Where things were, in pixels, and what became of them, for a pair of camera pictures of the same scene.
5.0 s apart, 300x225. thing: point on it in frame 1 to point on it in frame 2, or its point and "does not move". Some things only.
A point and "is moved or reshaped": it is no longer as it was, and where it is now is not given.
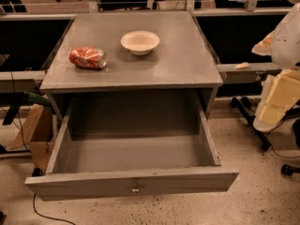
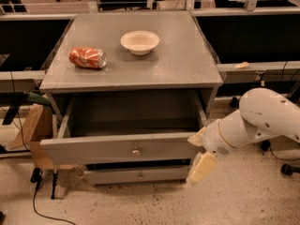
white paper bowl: [140, 42] does not move
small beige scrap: [242, 66] does not move
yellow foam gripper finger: [264, 46] to [211, 139]
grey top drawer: [110, 148] is moved or reshaped
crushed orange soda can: [87, 57] does not move
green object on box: [37, 98] does not move
